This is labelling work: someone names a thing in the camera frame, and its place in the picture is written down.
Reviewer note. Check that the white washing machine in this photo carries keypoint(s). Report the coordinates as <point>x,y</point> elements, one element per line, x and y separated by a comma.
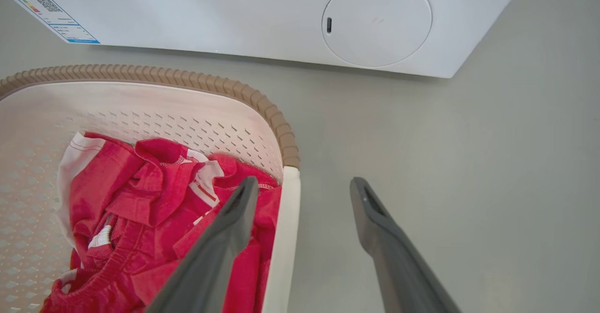
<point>234,13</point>

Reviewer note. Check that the white perforated laundry basket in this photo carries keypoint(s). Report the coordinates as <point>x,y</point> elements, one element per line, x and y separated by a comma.
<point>140,111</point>

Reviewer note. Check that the round white washing machine door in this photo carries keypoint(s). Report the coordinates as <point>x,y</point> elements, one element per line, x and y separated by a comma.
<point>377,21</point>

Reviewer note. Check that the blue white energy label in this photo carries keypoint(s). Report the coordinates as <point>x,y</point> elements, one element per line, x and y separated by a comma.
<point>44,7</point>

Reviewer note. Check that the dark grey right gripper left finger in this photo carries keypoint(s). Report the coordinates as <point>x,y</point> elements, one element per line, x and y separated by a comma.
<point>220,252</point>

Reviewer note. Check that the red and white garment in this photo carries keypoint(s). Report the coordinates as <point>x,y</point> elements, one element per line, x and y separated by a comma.
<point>154,219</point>

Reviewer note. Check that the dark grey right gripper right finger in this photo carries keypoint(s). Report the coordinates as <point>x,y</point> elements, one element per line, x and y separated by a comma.
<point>398,266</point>

